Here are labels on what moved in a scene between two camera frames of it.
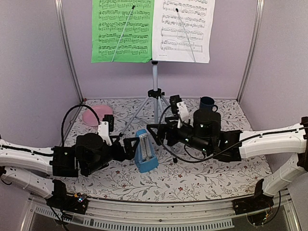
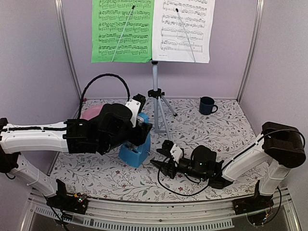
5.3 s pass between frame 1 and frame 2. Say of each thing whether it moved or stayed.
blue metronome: moved
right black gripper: moved
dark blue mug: stayed
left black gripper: moved
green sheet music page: stayed
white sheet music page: stayed
